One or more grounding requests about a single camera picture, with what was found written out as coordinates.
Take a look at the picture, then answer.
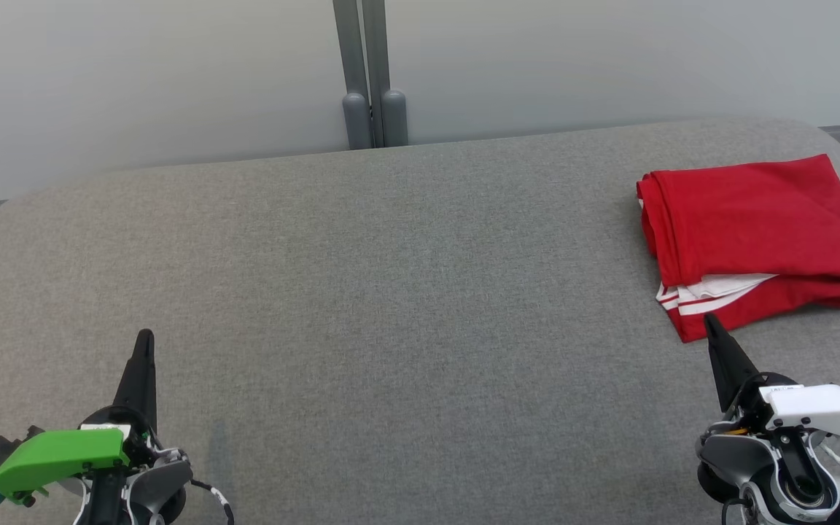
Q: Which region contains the red white basketball jersey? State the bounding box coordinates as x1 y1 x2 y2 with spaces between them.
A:
637 153 840 343

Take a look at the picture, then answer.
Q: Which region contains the grey fabric sofa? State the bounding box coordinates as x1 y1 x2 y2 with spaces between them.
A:
0 117 840 525

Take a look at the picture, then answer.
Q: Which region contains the grey partition post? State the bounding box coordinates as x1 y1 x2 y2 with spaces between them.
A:
362 0 410 149
332 0 374 151

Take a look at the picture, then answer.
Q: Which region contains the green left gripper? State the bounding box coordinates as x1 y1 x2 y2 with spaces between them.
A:
0 329 158 505

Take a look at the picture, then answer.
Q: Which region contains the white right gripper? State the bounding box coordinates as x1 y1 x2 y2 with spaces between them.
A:
703 313 840 443

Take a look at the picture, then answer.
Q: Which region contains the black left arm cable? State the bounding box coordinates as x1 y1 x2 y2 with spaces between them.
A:
190 478 236 525

